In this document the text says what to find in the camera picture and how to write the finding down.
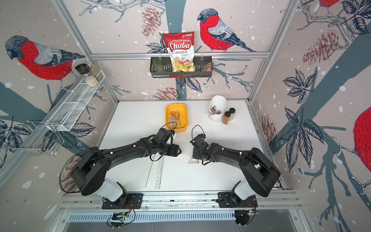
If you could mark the white wire shelf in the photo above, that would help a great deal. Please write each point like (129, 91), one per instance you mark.
(74, 102)

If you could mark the red Chuba chips bag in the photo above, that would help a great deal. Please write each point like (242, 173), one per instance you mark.
(180, 47)

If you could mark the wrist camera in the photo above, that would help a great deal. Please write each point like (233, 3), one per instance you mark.
(198, 140)
(164, 136)

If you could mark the yellow plastic storage box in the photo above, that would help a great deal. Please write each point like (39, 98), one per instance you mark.
(181, 107)

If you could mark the blue clear set square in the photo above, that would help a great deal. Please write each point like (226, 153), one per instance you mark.
(181, 121)

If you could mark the metal clips in cup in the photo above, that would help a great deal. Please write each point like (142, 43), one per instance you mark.
(214, 111)

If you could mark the pink set square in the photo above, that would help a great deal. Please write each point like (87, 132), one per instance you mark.
(193, 161)

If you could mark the black lid grinder jar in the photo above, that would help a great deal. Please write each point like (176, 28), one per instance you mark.
(83, 69)

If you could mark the black hanging basket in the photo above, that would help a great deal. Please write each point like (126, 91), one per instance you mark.
(166, 68)

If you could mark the long pink ruler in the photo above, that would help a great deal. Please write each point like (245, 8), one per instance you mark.
(173, 119)

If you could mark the wire cup hanger rack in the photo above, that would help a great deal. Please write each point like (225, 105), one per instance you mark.
(34, 138)

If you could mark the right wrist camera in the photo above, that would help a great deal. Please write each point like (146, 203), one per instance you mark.
(198, 140)

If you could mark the glass spice jar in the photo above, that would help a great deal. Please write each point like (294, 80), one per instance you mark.
(95, 71)

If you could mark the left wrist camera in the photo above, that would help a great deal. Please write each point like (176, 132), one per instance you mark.
(164, 136)

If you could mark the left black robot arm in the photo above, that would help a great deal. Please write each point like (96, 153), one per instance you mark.
(90, 173)

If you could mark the clear shape stencil ruler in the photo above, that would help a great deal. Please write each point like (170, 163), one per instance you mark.
(159, 173)

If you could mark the white utensil holder cup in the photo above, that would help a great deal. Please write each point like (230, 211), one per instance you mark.
(220, 102)

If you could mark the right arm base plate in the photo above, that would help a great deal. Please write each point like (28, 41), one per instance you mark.
(231, 200)

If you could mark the brown spice jar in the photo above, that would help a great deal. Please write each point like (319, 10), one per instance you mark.
(226, 117)

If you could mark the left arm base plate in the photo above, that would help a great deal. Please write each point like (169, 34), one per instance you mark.
(126, 201)

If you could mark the thin clear straight ruler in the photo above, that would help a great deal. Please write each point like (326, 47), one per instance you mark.
(148, 174)

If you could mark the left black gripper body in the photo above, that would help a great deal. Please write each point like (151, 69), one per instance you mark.
(163, 147)

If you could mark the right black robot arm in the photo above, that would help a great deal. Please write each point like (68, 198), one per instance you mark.
(260, 173)

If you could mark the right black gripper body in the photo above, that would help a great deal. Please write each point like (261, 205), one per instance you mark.
(200, 155)

